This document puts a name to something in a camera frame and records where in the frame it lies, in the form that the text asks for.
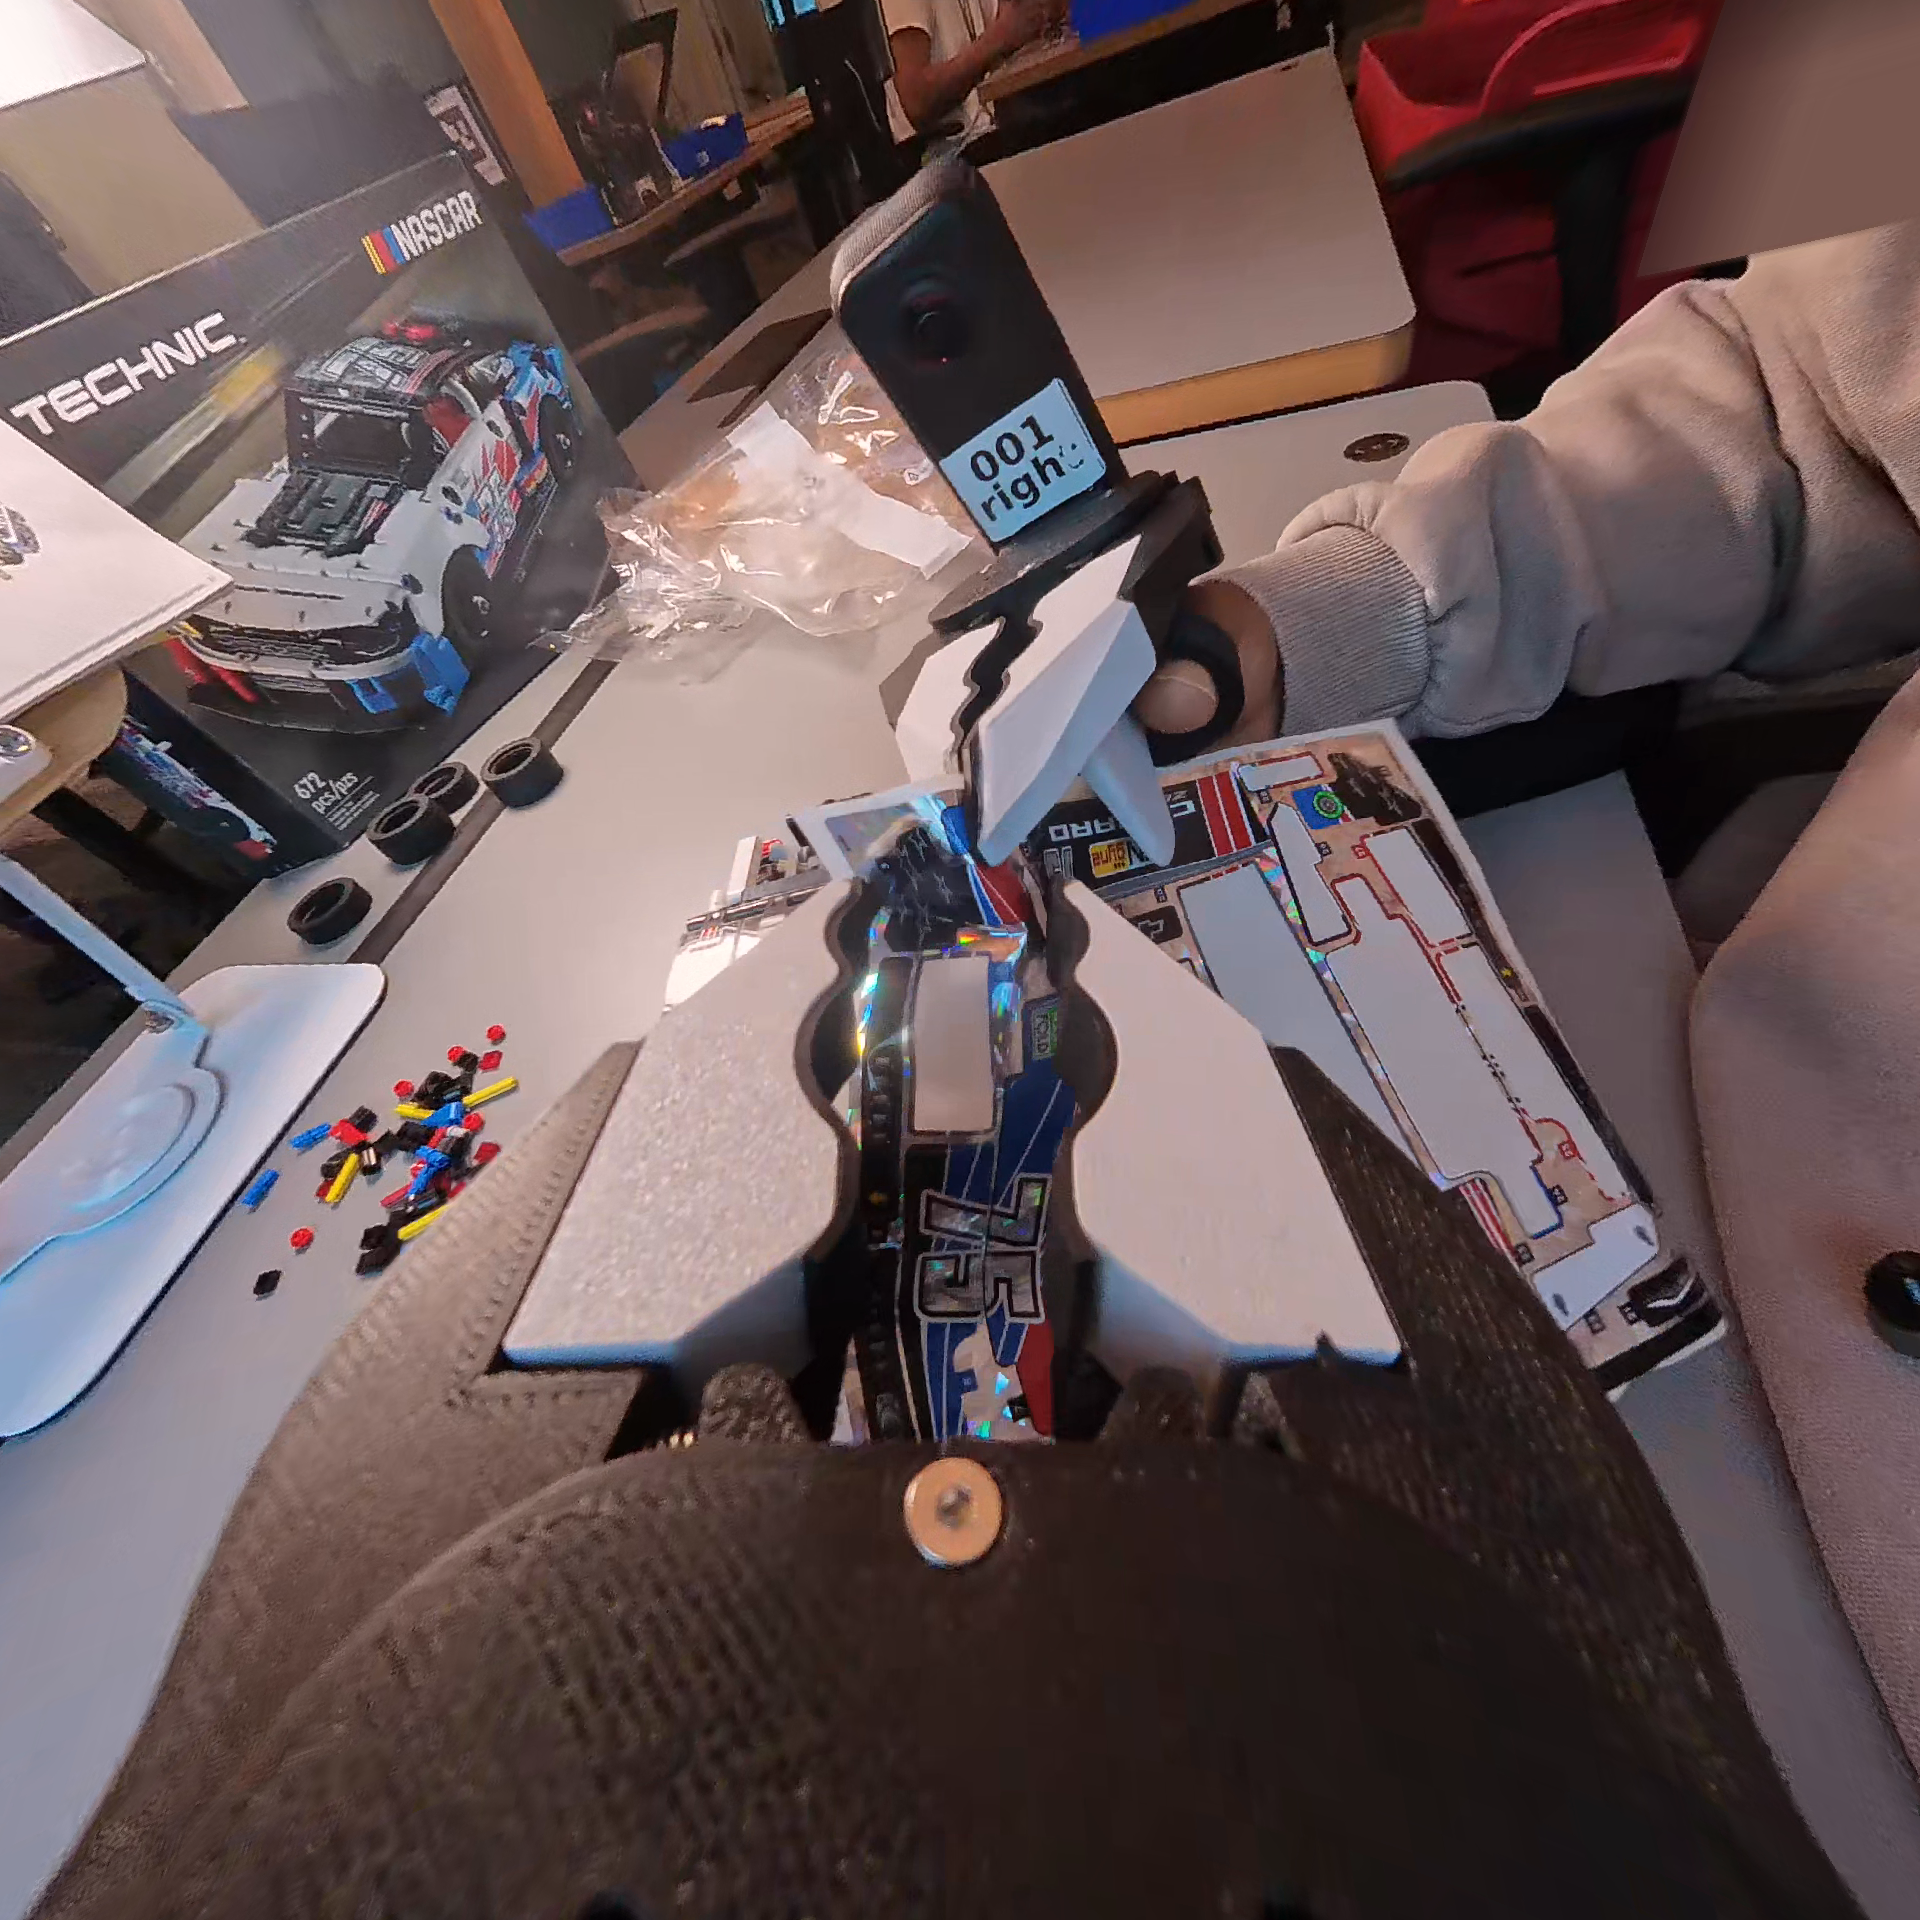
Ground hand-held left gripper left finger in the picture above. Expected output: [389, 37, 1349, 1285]
[499, 879, 867, 1375]

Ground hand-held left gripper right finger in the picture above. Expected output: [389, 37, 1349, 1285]
[1046, 877, 1406, 1375]

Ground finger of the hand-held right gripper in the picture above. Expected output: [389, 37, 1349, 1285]
[958, 539, 1166, 862]
[891, 633, 1004, 787]

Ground sticker sheet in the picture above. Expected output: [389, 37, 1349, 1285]
[664, 723, 1725, 1450]

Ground person's right forearm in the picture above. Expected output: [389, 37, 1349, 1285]
[1273, 224, 1920, 744]

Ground pile of small lego pieces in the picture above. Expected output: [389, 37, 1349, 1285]
[240, 1025, 522, 1302]

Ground lego set box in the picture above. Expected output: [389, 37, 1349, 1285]
[0, 141, 634, 884]

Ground person's right hand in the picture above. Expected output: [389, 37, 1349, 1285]
[1131, 577, 1292, 744]

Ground clear plastic bags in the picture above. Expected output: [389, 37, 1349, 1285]
[592, 353, 980, 671]

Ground person's beige sweatshirt torso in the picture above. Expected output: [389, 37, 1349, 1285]
[1670, 661, 1920, 1673]

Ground red chair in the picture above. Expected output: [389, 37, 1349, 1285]
[1356, 0, 1725, 394]

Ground white instruction booklet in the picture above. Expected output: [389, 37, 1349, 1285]
[0, 417, 234, 725]

